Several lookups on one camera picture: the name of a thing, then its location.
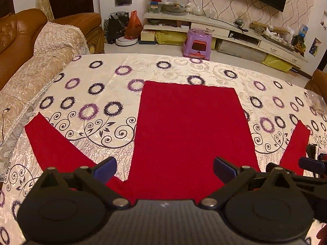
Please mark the glass cup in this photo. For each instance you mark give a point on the glass cup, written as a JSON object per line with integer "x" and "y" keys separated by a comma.
{"x": 258, "y": 32}

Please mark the small cardboard box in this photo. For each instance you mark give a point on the small cardboard box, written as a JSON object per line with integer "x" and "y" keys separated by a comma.
{"x": 147, "y": 35}

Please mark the clear bottle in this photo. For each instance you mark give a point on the clear bottle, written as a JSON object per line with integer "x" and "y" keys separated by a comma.
{"x": 188, "y": 6}

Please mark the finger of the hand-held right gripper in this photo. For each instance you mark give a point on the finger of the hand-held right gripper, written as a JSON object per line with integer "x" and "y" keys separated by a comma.
{"x": 310, "y": 163}
{"x": 268, "y": 166}

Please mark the white robot vacuum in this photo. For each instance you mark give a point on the white robot vacuum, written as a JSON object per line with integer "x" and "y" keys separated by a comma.
{"x": 127, "y": 41}

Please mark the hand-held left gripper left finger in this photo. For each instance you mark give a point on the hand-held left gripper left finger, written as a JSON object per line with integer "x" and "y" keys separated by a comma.
{"x": 106, "y": 168}

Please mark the glass tray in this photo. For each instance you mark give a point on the glass tray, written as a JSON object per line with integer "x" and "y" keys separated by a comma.
{"x": 175, "y": 9}

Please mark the blue packet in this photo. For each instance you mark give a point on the blue packet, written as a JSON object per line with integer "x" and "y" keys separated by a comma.
{"x": 303, "y": 30}

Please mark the brown leather armchair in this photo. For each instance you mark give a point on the brown leather armchair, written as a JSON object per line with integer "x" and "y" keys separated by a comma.
{"x": 319, "y": 79}

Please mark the small green pot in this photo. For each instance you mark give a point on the small green pot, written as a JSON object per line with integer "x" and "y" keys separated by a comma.
{"x": 240, "y": 24}

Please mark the black bag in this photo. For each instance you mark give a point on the black bag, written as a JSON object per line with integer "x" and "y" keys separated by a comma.
{"x": 116, "y": 26}

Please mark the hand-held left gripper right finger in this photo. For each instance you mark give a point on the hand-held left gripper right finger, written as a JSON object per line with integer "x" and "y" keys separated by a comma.
{"x": 224, "y": 169}

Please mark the purple plastic stool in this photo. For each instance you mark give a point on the purple plastic stool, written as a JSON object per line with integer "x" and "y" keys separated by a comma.
{"x": 196, "y": 37}

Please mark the printed bedspread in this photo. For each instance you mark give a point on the printed bedspread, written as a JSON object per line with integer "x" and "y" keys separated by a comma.
{"x": 102, "y": 86}

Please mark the white TV cabinet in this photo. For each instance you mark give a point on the white TV cabinet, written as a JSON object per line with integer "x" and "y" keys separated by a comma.
{"x": 201, "y": 26}

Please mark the yellow bag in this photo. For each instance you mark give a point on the yellow bag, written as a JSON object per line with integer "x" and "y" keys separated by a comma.
{"x": 171, "y": 37}
{"x": 277, "y": 63}

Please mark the glass jar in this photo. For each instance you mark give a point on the glass jar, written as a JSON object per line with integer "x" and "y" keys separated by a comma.
{"x": 210, "y": 13}
{"x": 198, "y": 11}

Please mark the small wall picture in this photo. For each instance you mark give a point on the small wall picture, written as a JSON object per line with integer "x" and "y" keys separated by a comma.
{"x": 315, "y": 47}

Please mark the cream fluffy pillow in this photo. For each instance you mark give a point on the cream fluffy pillow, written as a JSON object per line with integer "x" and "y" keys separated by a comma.
{"x": 51, "y": 56}

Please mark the clear lidded storage container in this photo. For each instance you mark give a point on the clear lidded storage container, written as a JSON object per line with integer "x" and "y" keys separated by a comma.
{"x": 157, "y": 2}

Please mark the brown leather sofa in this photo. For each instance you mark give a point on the brown leather sofa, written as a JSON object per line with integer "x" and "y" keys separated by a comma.
{"x": 18, "y": 35}

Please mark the long cardboard box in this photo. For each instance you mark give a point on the long cardboard box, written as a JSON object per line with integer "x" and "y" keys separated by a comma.
{"x": 261, "y": 25}

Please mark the red long-sleeve top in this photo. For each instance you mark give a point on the red long-sleeve top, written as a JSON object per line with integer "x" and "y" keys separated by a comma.
{"x": 189, "y": 132}

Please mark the tea tray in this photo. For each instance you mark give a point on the tea tray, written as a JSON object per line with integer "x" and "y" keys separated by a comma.
{"x": 279, "y": 38}

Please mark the orange plastic bag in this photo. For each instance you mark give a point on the orange plastic bag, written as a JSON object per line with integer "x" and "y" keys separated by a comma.
{"x": 133, "y": 26}

